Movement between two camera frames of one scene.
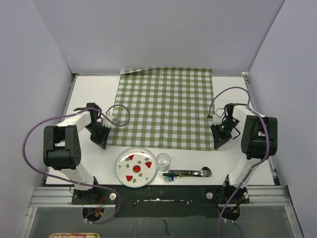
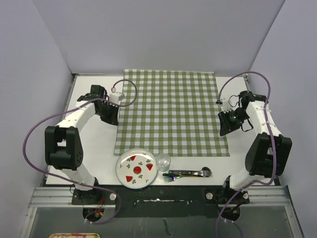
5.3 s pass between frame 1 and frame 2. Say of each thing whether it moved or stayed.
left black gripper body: moved
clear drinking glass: stayed
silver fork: stayed
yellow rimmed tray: stayed
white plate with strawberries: stayed
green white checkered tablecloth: moved
